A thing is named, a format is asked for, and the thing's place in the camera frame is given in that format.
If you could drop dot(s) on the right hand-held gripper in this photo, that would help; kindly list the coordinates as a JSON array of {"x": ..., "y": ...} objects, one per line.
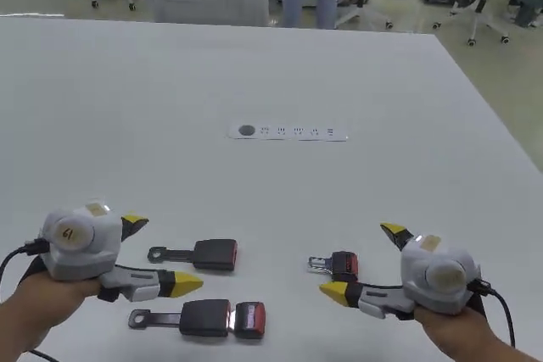
[{"x": 428, "y": 290}]

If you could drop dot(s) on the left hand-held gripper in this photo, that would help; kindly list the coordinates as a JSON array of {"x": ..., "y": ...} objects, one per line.
[{"x": 80, "y": 252}]

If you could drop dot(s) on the black seat belt buckle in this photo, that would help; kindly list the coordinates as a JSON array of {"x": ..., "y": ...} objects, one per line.
[
  {"x": 203, "y": 316},
  {"x": 214, "y": 254}
]

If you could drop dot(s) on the person's left forearm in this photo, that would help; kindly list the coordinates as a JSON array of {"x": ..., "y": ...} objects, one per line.
[{"x": 21, "y": 328}]

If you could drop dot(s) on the person's right forearm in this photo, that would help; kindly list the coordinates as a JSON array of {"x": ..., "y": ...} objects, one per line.
[{"x": 471, "y": 349}]

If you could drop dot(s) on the person's left hand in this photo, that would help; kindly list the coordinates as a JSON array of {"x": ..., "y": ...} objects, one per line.
[{"x": 63, "y": 292}]

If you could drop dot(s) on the person's right hand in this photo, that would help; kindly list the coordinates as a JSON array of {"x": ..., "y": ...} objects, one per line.
[{"x": 449, "y": 324}]

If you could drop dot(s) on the white built-in power strip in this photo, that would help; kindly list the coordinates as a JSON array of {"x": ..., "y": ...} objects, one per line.
[{"x": 288, "y": 131}]

